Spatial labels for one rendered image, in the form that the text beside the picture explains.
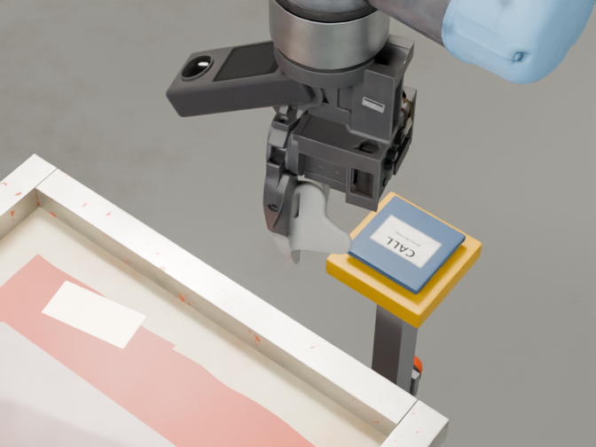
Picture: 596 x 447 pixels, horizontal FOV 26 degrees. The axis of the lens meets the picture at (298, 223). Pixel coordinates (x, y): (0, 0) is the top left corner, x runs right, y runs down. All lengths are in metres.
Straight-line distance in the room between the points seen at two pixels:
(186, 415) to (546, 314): 1.38
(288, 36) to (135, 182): 2.05
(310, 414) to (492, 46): 0.74
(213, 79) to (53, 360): 0.60
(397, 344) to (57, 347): 0.43
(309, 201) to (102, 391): 0.54
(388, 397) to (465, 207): 1.48
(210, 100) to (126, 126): 2.06
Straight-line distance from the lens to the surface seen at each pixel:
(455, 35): 0.68
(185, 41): 3.11
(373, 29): 0.78
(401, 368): 1.64
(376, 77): 0.80
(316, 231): 0.91
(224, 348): 1.39
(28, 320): 1.44
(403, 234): 1.47
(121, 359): 1.40
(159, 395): 1.37
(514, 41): 0.67
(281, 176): 0.87
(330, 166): 0.87
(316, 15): 0.76
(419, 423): 1.31
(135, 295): 1.44
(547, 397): 2.52
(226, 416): 1.35
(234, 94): 0.86
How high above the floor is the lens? 2.12
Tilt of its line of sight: 51 degrees down
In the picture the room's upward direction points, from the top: straight up
